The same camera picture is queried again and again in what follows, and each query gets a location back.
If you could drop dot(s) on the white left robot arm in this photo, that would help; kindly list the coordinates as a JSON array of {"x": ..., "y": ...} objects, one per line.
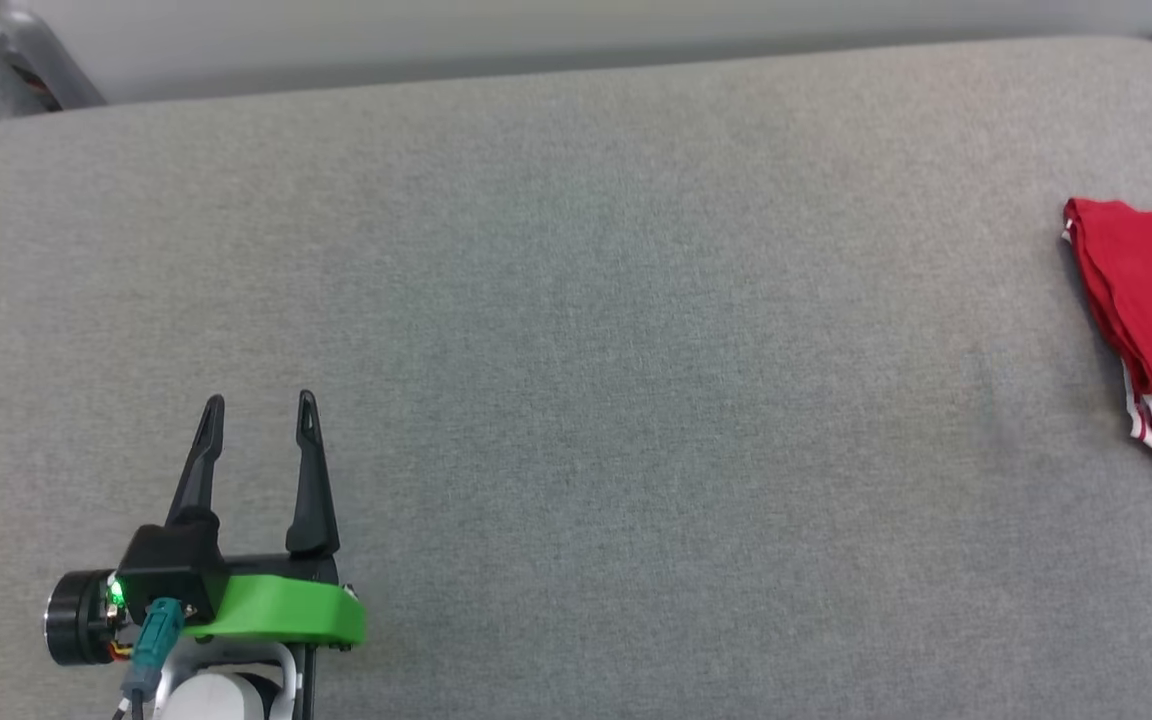
[{"x": 221, "y": 695}]

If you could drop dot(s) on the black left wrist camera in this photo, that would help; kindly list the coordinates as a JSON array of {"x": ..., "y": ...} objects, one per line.
[{"x": 171, "y": 560}]

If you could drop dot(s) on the red and white shirt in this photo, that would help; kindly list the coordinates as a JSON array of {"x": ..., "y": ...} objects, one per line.
[{"x": 1146, "y": 290}]

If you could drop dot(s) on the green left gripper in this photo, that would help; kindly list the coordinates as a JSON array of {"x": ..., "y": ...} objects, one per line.
[{"x": 286, "y": 610}]

